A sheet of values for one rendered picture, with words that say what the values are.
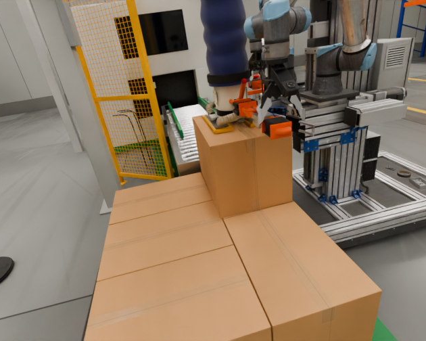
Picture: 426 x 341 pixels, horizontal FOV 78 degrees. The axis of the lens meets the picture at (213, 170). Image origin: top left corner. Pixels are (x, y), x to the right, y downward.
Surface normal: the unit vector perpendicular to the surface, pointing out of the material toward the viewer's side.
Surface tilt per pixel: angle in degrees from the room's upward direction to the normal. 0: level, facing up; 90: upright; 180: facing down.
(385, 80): 90
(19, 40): 90
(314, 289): 0
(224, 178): 90
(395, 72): 90
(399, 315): 0
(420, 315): 0
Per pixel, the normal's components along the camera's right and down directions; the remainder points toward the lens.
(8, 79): 0.21, 0.40
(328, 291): -0.14, -0.89
